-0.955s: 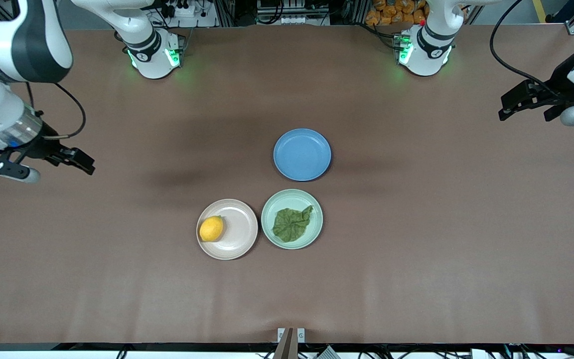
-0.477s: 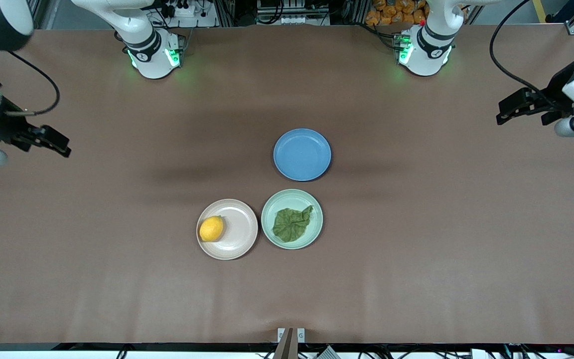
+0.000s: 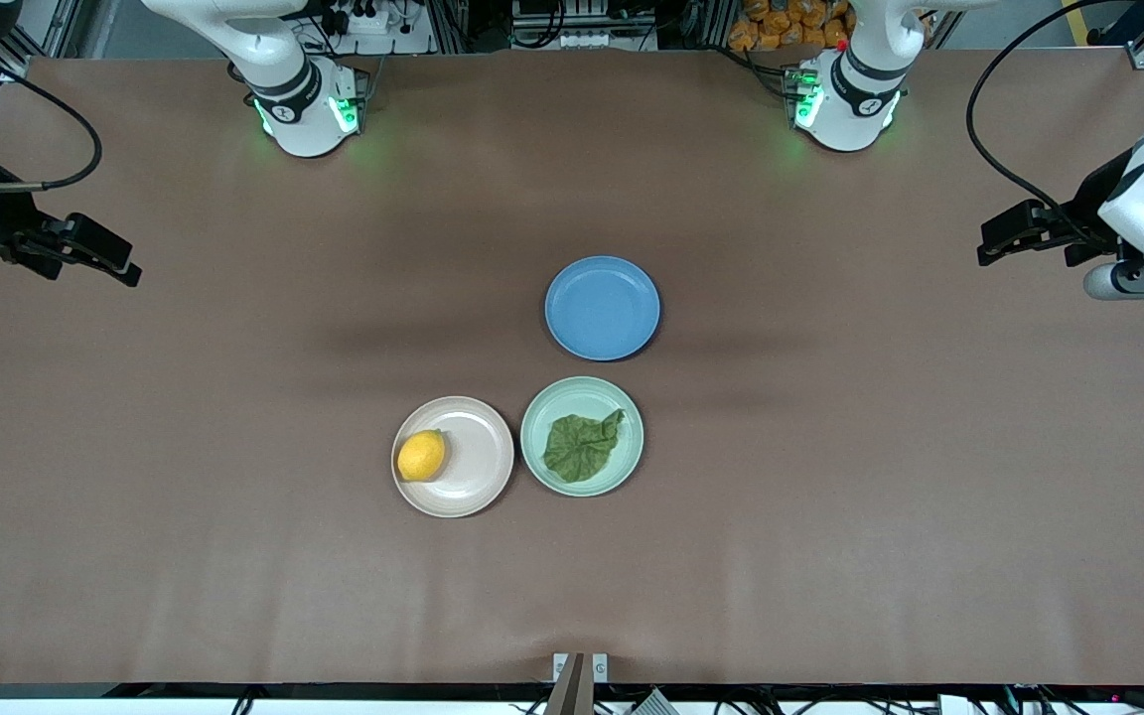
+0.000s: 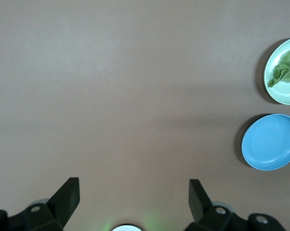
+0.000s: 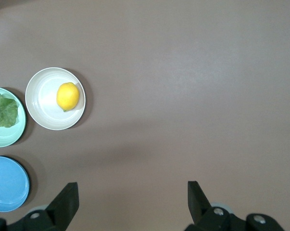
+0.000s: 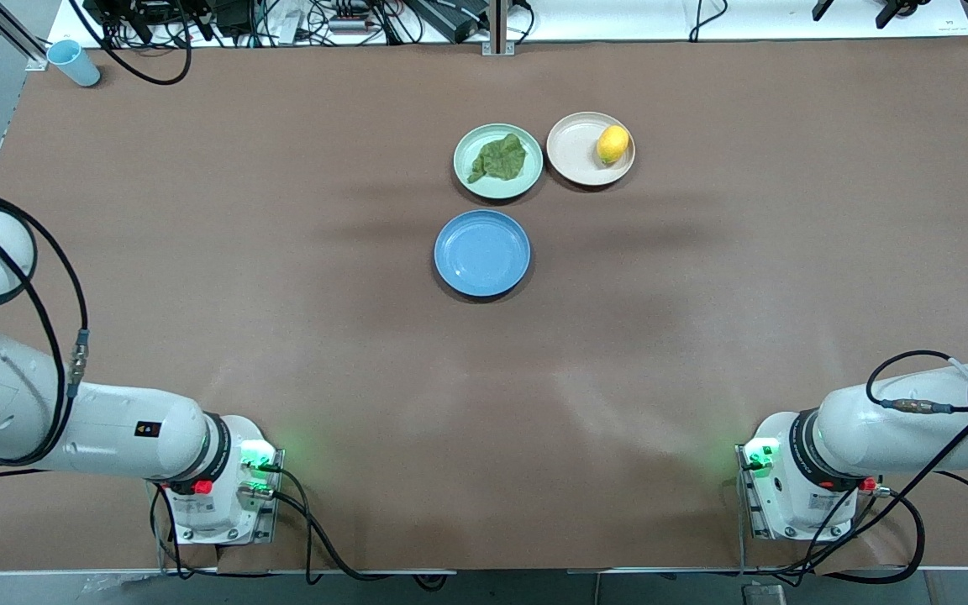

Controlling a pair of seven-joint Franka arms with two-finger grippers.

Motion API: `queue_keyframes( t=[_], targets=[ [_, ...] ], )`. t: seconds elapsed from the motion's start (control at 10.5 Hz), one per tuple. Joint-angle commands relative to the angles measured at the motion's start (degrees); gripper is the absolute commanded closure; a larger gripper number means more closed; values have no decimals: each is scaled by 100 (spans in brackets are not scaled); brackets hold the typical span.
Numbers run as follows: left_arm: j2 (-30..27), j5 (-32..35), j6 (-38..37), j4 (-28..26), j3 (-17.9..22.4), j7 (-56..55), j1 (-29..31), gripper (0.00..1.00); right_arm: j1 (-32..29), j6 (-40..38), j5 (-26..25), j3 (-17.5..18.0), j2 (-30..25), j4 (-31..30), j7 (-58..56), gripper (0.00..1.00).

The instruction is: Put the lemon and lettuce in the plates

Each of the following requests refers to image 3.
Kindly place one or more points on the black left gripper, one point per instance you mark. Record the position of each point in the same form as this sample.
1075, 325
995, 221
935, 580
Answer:
1079, 224

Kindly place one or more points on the yellow lemon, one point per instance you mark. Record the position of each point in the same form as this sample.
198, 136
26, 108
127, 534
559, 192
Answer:
421, 456

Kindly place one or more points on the green lettuce leaf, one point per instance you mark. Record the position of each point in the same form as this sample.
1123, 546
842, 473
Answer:
580, 449

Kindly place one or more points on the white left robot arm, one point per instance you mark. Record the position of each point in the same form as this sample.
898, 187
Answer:
870, 89

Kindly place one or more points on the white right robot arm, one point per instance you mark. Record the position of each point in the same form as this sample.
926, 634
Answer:
284, 79

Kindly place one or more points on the bag of orange items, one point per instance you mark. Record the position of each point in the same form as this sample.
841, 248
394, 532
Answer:
781, 25

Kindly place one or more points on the white power strip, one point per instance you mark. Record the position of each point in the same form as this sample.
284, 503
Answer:
373, 30

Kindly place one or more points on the blue plate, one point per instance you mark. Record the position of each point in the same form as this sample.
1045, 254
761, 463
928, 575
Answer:
602, 308

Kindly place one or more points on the beige plate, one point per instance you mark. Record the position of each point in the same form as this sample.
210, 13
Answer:
478, 457

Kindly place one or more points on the light green plate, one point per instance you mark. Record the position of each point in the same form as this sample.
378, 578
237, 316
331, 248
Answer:
572, 397

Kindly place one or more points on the metal table edge bracket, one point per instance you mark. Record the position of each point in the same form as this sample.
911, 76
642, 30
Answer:
577, 667

